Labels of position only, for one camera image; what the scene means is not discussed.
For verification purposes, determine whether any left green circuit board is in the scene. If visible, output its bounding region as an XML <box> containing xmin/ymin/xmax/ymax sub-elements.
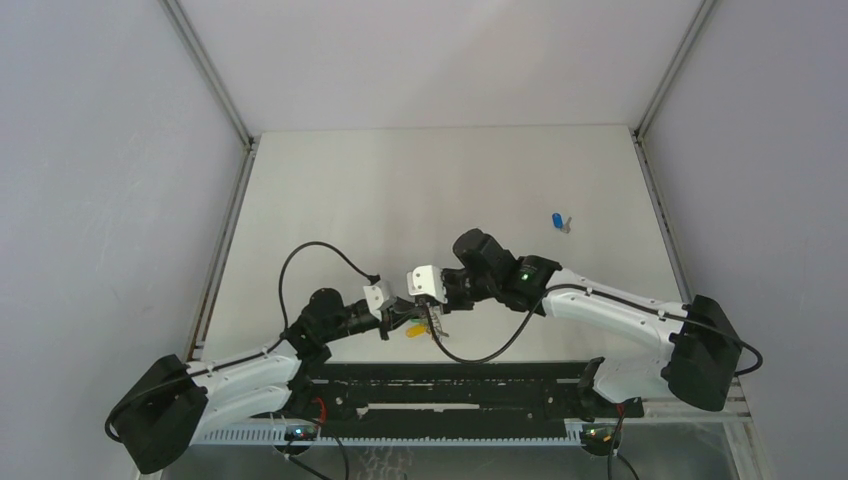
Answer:
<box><xmin>284</xmin><ymin>425</ymin><xmax>320</xmax><ymax>443</ymax></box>

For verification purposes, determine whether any left black camera cable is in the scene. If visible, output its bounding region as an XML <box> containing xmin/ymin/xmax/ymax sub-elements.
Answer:
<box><xmin>104</xmin><ymin>241</ymin><xmax>380</xmax><ymax>444</ymax></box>

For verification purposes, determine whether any green circuit board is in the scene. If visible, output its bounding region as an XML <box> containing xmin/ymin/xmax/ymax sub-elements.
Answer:
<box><xmin>284</xmin><ymin>425</ymin><xmax>320</xmax><ymax>443</ymax></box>
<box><xmin>579</xmin><ymin>424</ymin><xmax>620</xmax><ymax>457</ymax></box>

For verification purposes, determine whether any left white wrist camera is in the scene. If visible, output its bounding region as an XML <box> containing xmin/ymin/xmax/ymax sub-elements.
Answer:
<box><xmin>363</xmin><ymin>280</ymin><xmax>397</xmax><ymax>321</ymax></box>

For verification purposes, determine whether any metal key organizer ring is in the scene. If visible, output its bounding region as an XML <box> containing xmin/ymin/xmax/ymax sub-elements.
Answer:
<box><xmin>397</xmin><ymin>301</ymin><xmax>452</xmax><ymax>340</ymax></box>

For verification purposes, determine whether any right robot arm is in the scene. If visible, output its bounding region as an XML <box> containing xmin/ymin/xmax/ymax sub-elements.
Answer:
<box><xmin>409</xmin><ymin>228</ymin><xmax>744</xmax><ymax>416</ymax></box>

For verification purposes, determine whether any white slotted cable duct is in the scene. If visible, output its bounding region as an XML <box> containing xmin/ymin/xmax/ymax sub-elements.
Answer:
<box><xmin>194</xmin><ymin>422</ymin><xmax>584</xmax><ymax>447</ymax></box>

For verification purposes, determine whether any right black camera cable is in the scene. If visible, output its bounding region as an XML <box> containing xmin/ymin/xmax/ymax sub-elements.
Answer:
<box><xmin>423</xmin><ymin>283</ymin><xmax>764</xmax><ymax>379</ymax></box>

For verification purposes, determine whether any yellow tagged key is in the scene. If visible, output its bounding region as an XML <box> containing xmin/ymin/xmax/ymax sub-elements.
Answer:
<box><xmin>405</xmin><ymin>324</ymin><xmax>429</xmax><ymax>338</ymax></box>

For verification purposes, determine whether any blue tagged key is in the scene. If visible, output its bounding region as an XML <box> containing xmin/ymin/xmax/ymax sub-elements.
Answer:
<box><xmin>551</xmin><ymin>212</ymin><xmax>572</xmax><ymax>234</ymax></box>

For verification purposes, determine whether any black camera cable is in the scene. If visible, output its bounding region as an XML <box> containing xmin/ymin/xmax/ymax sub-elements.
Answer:
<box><xmin>423</xmin><ymin>283</ymin><xmax>764</xmax><ymax>379</ymax></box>
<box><xmin>104</xmin><ymin>241</ymin><xmax>380</xmax><ymax>444</ymax></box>

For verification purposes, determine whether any right green circuit board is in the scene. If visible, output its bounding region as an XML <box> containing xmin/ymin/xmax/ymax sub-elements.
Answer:
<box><xmin>579</xmin><ymin>424</ymin><xmax>620</xmax><ymax>457</ymax></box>

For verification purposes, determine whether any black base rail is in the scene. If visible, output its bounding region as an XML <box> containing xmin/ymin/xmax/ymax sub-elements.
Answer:
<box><xmin>285</xmin><ymin>362</ymin><xmax>645</xmax><ymax>438</ymax></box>

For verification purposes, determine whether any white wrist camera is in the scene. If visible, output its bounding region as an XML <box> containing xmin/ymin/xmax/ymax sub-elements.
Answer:
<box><xmin>406</xmin><ymin>265</ymin><xmax>447</xmax><ymax>304</ymax></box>
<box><xmin>363</xmin><ymin>280</ymin><xmax>397</xmax><ymax>321</ymax></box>

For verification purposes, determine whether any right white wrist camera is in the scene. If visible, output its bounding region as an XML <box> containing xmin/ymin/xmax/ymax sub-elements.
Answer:
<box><xmin>406</xmin><ymin>265</ymin><xmax>447</xmax><ymax>304</ymax></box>

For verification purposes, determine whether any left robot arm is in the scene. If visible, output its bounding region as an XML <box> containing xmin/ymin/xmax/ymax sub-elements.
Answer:
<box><xmin>104</xmin><ymin>286</ymin><xmax>422</xmax><ymax>474</ymax></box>

